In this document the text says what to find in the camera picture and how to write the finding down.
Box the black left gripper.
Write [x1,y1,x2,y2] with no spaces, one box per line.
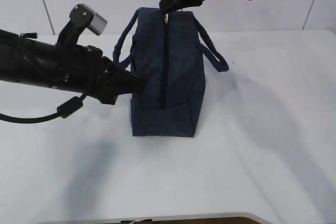
[55,44,146,105]

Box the navy blue lunch bag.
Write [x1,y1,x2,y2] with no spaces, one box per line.
[112,7,229,137]

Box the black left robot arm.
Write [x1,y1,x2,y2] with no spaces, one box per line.
[1,30,146,105]

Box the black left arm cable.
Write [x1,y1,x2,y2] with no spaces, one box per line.
[0,92,86,124]

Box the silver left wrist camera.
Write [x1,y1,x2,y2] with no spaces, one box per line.
[56,3,108,48]

